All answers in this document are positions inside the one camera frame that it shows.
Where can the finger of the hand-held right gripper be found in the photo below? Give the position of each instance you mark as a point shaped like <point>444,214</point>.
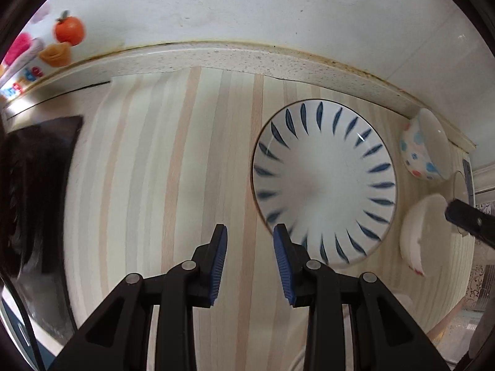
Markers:
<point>470,220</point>

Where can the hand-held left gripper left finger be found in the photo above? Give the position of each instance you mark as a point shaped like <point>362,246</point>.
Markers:
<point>218,266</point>

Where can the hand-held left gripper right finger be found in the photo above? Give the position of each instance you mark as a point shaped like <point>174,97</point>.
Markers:
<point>281,266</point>

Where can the red floral white bowl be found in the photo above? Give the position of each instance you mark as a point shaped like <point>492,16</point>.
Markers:
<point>425,232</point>

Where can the polka dot white bowl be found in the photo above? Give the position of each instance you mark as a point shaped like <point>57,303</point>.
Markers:
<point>417,150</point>

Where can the blue striped white plate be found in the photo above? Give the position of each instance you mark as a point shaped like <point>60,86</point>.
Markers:
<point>325,177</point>

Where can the grey smartphone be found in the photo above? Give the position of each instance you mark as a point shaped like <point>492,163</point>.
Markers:
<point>468,177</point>

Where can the striped cat print table mat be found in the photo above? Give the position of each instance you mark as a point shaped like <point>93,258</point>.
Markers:
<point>154,162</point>

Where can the black gas stove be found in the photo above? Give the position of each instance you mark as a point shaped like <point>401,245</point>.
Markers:
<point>38,185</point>

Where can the gold ingot wall sticker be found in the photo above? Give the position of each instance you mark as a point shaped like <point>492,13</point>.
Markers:
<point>56,55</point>

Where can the tomato wall sticker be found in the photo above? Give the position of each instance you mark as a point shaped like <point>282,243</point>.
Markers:
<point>69,29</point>

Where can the pink lettering wall sticker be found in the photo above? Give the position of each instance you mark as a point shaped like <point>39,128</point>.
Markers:
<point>19,48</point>

